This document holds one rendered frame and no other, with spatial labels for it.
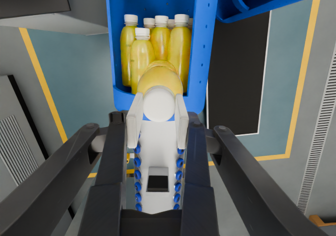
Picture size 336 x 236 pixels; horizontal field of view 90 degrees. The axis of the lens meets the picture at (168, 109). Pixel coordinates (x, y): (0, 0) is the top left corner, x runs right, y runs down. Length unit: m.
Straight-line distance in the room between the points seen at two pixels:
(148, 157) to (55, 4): 0.68
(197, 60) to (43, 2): 0.51
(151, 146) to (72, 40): 1.28
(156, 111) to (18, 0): 0.62
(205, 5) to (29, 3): 0.53
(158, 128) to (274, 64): 1.43
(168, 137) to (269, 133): 1.56
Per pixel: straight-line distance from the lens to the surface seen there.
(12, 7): 0.76
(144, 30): 0.49
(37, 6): 0.72
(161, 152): 0.84
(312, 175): 2.89
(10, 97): 2.04
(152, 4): 0.66
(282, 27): 1.93
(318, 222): 3.40
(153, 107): 0.19
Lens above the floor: 1.61
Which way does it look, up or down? 69 degrees down
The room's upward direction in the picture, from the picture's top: 177 degrees clockwise
